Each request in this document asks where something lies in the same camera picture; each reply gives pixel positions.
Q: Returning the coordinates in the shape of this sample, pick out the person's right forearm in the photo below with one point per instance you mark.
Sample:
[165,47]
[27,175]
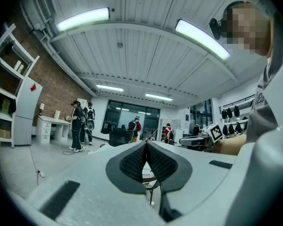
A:
[228,145]

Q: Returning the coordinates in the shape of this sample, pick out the black head-mounted camera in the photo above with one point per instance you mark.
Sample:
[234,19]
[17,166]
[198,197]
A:
[215,28]

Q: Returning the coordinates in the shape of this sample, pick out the person's head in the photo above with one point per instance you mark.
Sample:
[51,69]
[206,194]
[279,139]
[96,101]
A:
[250,27]

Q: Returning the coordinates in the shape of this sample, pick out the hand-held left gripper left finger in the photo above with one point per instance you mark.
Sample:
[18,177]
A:
[96,196]

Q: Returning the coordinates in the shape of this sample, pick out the white backpack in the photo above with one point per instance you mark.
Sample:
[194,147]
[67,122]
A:
[90,114]

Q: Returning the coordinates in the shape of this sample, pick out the long ceiling light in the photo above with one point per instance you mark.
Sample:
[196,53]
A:
[82,19]
[109,87]
[159,97]
[202,39]

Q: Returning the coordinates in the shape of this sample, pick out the glass door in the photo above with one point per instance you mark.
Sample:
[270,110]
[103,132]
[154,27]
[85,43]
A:
[201,116]

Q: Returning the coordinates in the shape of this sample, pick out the white desk with drawers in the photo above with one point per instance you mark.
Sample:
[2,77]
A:
[46,128]

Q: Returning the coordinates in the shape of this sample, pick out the green box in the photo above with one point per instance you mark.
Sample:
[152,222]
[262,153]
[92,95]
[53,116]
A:
[5,106]

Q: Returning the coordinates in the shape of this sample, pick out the cardboard box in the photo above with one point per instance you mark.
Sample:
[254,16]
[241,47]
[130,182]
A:
[4,133]

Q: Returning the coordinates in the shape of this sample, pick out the black backpack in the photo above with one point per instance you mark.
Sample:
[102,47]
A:
[132,125]
[82,115]

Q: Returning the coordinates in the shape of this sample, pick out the gray hanging seat shell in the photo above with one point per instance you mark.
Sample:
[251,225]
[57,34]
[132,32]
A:
[90,124]

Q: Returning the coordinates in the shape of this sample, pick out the white cylinder lamp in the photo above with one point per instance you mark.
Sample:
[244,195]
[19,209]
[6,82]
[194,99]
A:
[57,115]

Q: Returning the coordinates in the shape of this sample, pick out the white refrigerator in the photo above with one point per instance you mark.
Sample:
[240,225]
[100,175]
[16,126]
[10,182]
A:
[26,107]

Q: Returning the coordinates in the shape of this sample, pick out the person's gray t-shirt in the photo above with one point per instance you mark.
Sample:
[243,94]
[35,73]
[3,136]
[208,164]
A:
[264,116]

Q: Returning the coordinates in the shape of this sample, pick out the blue wall poster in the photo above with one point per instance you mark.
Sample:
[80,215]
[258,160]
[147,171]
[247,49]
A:
[187,120]

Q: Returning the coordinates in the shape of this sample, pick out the small table lamp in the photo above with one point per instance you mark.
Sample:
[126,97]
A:
[41,107]

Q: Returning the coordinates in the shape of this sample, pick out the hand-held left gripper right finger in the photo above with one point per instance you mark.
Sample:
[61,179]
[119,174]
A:
[202,173]

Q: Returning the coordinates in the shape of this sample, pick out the white open shelving unit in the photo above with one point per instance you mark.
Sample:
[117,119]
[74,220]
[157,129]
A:
[2,89]

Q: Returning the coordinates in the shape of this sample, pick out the white power strip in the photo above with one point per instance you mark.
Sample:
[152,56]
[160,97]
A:
[41,173]

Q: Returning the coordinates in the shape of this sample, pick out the ceiling air conditioner vent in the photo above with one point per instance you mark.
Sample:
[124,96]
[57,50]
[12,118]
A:
[44,3]

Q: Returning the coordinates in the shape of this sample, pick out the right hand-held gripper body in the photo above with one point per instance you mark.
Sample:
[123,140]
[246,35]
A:
[215,132]

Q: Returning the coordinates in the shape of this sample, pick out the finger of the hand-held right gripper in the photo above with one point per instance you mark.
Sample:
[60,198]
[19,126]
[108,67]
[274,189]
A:
[191,140]

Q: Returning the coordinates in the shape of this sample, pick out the large dark-framed window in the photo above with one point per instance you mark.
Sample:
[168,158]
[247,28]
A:
[132,116]

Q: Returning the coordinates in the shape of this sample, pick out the row of hanging black bags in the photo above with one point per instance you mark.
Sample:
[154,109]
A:
[229,113]

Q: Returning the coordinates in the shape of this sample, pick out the red fridge sticker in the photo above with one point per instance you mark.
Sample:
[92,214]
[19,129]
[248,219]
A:
[33,87]

